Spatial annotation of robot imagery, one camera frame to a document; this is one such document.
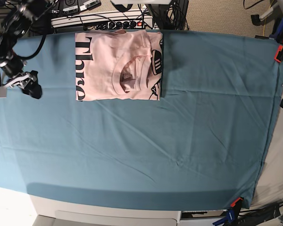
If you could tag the black power strip bottom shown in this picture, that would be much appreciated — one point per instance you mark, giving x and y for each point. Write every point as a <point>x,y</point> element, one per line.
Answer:
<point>260,216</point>

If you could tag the white power strip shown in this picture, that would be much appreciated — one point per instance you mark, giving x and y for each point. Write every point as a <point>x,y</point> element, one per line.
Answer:
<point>134,19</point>

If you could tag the orange blue clamp bottom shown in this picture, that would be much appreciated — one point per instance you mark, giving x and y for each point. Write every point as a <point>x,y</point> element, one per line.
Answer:
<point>232,214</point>

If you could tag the grey drawer cabinet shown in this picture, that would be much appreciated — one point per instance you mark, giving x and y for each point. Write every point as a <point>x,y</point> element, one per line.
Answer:
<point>102,215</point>

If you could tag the teal table cloth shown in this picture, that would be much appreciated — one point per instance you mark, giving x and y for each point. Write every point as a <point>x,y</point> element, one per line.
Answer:
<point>200,147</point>

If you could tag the orange clamp top right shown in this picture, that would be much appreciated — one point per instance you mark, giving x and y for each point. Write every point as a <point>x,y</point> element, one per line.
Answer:
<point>280,50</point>

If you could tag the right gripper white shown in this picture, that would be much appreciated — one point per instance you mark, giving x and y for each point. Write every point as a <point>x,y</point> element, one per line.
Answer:
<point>27,82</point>

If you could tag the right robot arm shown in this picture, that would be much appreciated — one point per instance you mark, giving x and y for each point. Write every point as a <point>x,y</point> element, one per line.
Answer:
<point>14,26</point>

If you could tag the pink T-shirt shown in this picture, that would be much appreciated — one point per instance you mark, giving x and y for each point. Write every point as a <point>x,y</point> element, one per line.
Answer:
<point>118,65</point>

